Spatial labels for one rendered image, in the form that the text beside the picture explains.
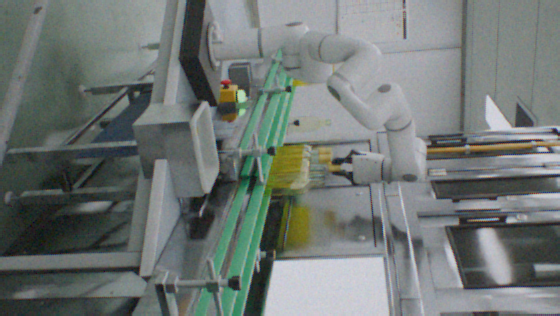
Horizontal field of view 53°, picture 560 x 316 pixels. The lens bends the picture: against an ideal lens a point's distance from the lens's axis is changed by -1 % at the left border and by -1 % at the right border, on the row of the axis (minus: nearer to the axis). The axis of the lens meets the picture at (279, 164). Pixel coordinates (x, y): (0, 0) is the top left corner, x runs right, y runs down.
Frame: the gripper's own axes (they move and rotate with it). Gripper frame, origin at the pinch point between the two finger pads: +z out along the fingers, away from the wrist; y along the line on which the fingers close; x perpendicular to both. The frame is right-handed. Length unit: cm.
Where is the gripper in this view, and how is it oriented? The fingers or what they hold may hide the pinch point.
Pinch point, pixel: (338, 166)
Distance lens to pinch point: 190.0
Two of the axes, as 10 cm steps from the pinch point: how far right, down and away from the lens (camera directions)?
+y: -1.1, -9.1, -4.1
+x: -3.5, 4.2, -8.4
